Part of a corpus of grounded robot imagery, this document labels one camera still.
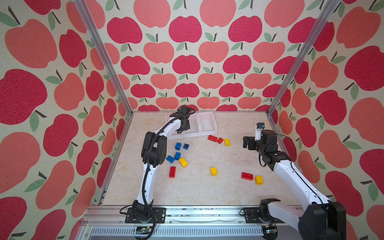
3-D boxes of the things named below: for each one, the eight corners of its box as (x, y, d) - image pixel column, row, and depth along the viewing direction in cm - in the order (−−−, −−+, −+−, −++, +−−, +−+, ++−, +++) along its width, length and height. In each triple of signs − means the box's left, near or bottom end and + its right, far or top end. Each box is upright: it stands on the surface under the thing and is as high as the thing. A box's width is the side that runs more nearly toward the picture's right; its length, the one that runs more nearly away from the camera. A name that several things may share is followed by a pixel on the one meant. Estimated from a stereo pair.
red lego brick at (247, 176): (240, 178, 89) (242, 176, 86) (241, 174, 91) (242, 171, 88) (251, 181, 88) (253, 179, 85) (251, 176, 89) (253, 174, 87)
